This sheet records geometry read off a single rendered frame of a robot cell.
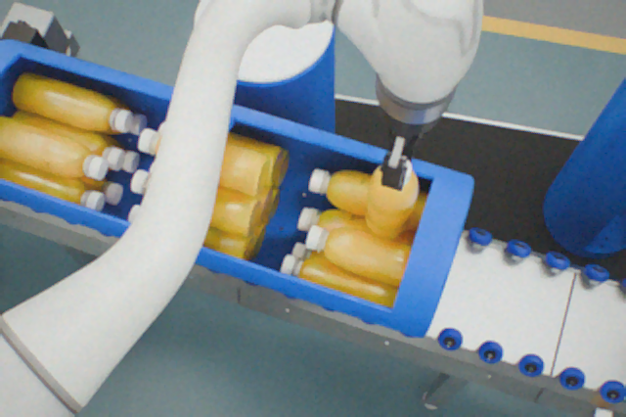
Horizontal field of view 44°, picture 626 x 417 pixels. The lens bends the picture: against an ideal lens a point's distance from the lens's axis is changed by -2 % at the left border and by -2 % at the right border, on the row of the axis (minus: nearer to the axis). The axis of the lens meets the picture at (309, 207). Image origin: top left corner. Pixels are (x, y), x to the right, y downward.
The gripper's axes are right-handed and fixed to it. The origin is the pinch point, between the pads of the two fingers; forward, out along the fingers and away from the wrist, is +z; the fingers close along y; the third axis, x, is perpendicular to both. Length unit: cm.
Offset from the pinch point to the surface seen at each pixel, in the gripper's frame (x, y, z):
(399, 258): -4.0, -6.5, 21.6
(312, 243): 10.3, -7.7, 24.0
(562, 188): -40, 51, 101
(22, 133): 64, -6, 22
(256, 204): 21.0, -4.6, 23.0
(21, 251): 111, -7, 139
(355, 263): 2.5, -9.1, 22.9
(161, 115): 47, 10, 35
